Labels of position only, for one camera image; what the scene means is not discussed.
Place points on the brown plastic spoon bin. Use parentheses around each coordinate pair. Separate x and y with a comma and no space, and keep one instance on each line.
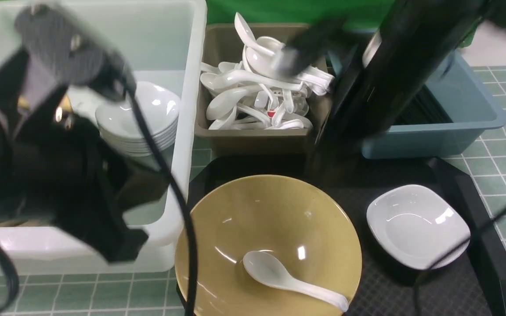
(222,43)

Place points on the small white square dish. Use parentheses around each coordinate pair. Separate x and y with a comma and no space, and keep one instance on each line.
(416,226)

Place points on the green backdrop cloth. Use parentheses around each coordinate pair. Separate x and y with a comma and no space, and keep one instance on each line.
(369,13)

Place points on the stack of white dishes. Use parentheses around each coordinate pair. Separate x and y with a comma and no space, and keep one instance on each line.
(118,127)

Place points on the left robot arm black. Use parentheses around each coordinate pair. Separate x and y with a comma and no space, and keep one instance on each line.
(57,168)

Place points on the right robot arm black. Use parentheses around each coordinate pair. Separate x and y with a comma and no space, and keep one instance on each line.
(382,74)

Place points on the green checkered table mat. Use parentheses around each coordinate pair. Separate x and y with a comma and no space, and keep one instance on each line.
(154,294)

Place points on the large white plastic tub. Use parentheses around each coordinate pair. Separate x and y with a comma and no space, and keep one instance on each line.
(163,43)

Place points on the white ceramic soup spoon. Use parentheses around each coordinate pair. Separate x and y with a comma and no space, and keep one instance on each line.
(269,271)

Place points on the teal plastic chopstick bin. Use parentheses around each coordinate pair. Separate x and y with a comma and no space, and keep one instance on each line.
(444,118)

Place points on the pile of white spoons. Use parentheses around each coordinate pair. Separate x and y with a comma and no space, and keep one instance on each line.
(251,95)

